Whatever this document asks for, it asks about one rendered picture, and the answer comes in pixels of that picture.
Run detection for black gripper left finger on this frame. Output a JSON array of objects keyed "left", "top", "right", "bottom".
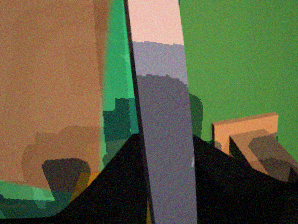
[{"left": 0, "top": 133, "right": 148, "bottom": 224}]

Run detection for orange block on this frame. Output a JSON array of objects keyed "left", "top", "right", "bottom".
[{"left": 69, "top": 172, "right": 152, "bottom": 224}]

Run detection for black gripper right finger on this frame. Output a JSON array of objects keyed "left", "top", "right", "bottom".
[{"left": 193, "top": 135, "right": 298, "bottom": 224}]

